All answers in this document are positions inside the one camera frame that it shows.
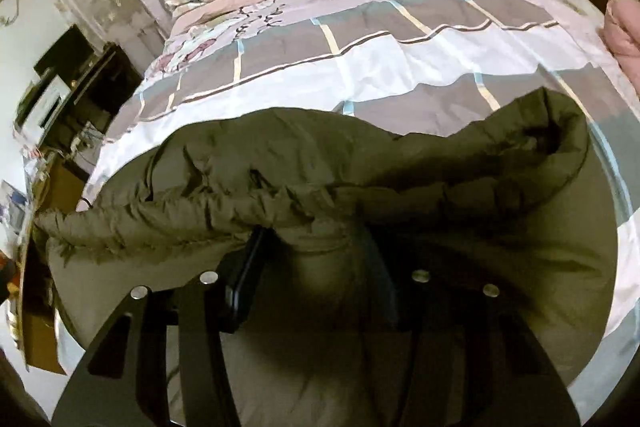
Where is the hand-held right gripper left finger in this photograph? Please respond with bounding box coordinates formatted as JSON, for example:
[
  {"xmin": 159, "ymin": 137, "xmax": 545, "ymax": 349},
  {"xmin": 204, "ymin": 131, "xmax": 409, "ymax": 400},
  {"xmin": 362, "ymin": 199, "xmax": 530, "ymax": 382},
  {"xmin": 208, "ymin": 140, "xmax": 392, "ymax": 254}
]
[{"xmin": 52, "ymin": 227, "xmax": 271, "ymax": 427}]

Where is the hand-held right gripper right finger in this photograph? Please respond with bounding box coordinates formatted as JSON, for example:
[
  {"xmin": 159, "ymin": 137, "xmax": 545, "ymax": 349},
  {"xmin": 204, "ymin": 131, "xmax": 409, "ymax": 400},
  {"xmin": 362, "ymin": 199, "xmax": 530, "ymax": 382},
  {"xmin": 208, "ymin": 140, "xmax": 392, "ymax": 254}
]
[{"xmin": 361, "ymin": 227, "xmax": 581, "ymax": 427}]

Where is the olive hooded puffer jacket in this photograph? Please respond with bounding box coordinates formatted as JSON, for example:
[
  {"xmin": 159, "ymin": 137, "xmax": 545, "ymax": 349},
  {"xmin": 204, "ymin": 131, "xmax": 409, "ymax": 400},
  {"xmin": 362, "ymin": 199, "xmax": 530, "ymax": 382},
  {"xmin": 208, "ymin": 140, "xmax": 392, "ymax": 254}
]
[{"xmin": 32, "ymin": 87, "xmax": 619, "ymax": 427}]

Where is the black computer desk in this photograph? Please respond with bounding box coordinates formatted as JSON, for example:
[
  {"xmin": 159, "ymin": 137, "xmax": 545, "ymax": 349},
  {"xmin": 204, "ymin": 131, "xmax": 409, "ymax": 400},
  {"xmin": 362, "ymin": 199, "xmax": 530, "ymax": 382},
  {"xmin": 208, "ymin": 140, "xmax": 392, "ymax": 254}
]
[{"xmin": 45, "ymin": 41, "xmax": 144, "ymax": 148}]

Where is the bed with striped pink quilt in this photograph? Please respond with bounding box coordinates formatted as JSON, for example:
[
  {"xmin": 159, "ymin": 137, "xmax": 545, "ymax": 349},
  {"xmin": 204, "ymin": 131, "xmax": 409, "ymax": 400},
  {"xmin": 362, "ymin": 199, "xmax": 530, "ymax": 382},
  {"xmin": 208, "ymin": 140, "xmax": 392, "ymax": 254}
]
[{"xmin": 57, "ymin": 0, "xmax": 640, "ymax": 427}]

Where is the white printer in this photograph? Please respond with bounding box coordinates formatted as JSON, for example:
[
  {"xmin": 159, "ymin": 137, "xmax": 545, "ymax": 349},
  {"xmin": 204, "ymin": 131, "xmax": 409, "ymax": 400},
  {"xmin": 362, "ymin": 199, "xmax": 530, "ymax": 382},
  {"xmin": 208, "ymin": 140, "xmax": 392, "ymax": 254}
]
[{"xmin": 14, "ymin": 74, "xmax": 77, "ymax": 134}]

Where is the black computer monitor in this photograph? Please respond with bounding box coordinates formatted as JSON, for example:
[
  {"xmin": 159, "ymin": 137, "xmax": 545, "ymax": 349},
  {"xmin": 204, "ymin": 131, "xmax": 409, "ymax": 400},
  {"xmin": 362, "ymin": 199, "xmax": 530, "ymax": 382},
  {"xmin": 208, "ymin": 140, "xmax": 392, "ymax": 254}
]
[{"xmin": 33, "ymin": 25, "xmax": 96, "ymax": 78}]

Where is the pink folded quilt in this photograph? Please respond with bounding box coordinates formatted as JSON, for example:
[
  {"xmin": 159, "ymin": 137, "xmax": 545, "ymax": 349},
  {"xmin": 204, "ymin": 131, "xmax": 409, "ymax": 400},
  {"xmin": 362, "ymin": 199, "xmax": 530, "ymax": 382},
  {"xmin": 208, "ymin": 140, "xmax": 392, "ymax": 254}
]
[{"xmin": 602, "ymin": 0, "xmax": 640, "ymax": 96}]

